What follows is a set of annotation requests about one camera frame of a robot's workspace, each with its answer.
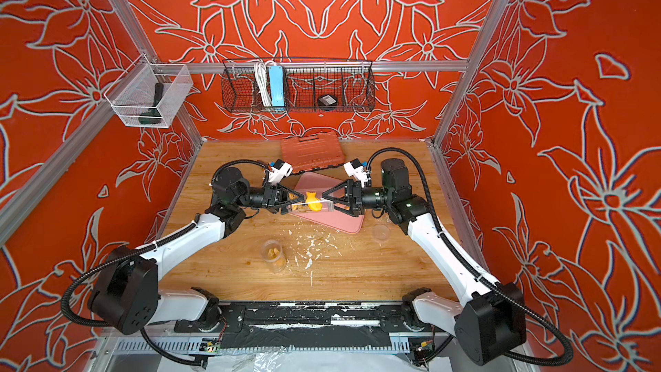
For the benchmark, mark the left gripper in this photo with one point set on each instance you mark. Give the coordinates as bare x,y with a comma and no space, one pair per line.
270,201

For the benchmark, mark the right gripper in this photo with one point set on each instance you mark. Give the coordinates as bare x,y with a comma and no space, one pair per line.
352,197

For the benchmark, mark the clear cookie jar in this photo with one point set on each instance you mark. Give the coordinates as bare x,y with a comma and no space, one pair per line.
273,255
314,203

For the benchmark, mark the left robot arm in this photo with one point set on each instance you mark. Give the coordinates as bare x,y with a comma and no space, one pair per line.
123,292

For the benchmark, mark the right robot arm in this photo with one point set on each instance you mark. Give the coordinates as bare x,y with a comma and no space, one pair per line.
488,320

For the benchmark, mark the clear cookie jar front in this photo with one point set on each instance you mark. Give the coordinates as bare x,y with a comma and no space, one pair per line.
273,255

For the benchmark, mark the pink plastic tray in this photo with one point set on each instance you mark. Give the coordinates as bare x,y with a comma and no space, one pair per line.
311,181

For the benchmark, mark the orange tool case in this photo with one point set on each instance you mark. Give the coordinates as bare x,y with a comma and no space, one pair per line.
312,153

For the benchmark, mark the small black box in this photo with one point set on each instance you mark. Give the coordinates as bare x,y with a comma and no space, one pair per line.
327,102

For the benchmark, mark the light blue box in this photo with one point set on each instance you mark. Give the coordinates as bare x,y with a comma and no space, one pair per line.
276,78

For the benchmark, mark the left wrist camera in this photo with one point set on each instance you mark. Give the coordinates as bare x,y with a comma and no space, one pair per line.
278,171

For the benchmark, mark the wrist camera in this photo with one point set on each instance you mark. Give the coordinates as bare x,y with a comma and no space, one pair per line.
357,170
278,171

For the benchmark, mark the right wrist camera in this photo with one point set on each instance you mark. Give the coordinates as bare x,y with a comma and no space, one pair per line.
357,170

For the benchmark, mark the black wire wall basket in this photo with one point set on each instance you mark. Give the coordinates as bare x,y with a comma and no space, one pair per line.
246,86

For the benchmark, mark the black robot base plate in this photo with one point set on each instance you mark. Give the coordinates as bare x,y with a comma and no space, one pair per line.
378,326

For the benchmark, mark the clear acrylic wall box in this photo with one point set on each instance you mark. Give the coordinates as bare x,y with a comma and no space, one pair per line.
149,95

